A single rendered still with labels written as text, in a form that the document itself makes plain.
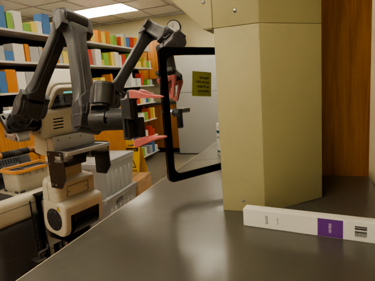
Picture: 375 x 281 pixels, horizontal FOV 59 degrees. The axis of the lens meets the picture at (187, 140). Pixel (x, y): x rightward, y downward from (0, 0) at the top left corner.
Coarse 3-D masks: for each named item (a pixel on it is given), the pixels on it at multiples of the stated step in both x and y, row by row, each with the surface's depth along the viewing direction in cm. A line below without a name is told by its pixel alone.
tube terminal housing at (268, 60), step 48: (240, 0) 79; (288, 0) 81; (240, 48) 81; (288, 48) 83; (240, 96) 83; (288, 96) 85; (240, 144) 85; (288, 144) 86; (240, 192) 87; (288, 192) 88
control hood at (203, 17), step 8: (176, 0) 84; (184, 0) 83; (192, 0) 83; (200, 0) 82; (208, 0) 81; (184, 8) 84; (192, 8) 83; (200, 8) 82; (208, 8) 82; (192, 16) 83; (200, 16) 83; (208, 16) 82; (200, 24) 83; (208, 24) 82
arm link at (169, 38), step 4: (164, 28) 122; (160, 32) 124; (164, 32) 121; (176, 32) 113; (180, 32) 114; (160, 36) 121; (168, 36) 119; (172, 36) 112; (176, 36) 113; (180, 36) 114; (184, 36) 115; (160, 40) 121; (168, 40) 114; (172, 40) 112; (176, 40) 113; (180, 40) 114; (184, 40) 115; (164, 44) 116; (168, 44) 114; (172, 44) 113; (176, 44) 112; (180, 44) 113; (184, 44) 114
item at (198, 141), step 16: (160, 48) 94; (176, 64) 98; (192, 64) 101; (208, 64) 105; (160, 80) 95; (176, 80) 98; (192, 80) 102; (208, 80) 105; (176, 96) 99; (192, 96) 102; (208, 96) 106; (192, 112) 103; (208, 112) 107; (176, 128) 100; (192, 128) 103; (208, 128) 107; (176, 144) 101; (192, 144) 104; (208, 144) 108; (176, 160) 101; (192, 160) 105; (208, 160) 108
